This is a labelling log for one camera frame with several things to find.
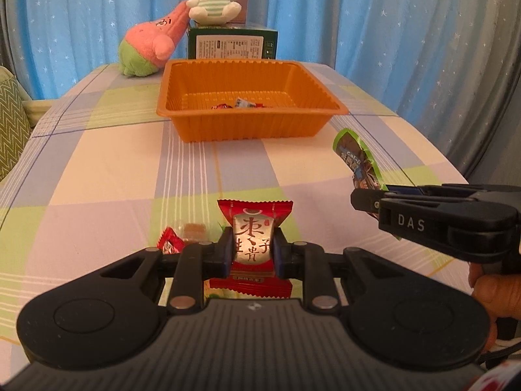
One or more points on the blue star-print curtain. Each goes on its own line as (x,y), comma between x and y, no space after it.
(366,28)

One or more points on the person's right hand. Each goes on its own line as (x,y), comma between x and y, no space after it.
(496,295)

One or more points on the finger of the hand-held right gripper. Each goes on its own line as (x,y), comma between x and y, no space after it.
(447,191)
(364,199)

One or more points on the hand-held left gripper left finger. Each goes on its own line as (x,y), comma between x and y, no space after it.
(226,252)

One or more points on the green zigzag cushion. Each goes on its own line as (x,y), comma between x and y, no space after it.
(12,122)

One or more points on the checked pastel tablecloth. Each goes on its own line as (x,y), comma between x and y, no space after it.
(122,171)

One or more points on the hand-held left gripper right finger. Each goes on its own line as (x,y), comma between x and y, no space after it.
(281,252)

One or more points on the small red snack packet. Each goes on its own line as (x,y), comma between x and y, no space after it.
(222,106)

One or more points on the orange plastic tray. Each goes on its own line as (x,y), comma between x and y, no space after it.
(244,126)

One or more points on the red square snack packet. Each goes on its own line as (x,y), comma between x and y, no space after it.
(254,216)

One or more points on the pink star plush toy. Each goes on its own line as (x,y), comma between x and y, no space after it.
(150,40)

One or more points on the red snack packet green edge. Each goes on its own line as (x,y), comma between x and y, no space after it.
(213,288)

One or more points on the green and silver snack pouch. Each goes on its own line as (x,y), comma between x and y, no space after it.
(354,154)

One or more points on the brown candy clear wrapper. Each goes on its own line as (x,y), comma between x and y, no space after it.
(196,231)

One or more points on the cream sofa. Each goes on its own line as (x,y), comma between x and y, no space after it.
(38,110)

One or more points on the green cardboard box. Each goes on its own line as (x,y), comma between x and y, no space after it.
(232,47)

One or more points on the small red candy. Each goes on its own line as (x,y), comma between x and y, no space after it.
(171,242)

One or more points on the red white printed clothing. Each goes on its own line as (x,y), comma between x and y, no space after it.
(500,378)

